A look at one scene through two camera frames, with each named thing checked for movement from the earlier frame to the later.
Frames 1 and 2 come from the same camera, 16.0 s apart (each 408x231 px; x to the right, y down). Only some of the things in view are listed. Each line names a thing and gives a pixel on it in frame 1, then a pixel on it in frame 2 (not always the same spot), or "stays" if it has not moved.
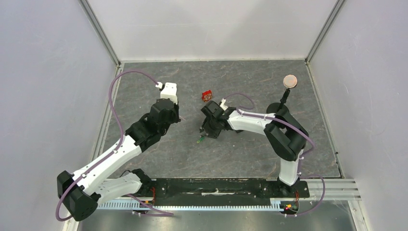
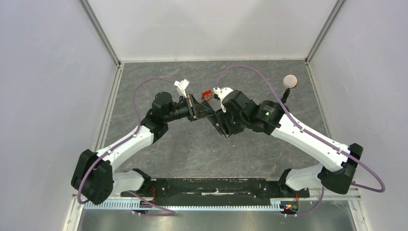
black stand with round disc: [289, 82] stays
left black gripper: [176, 118] → [196, 109]
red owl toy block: [207, 96] stays
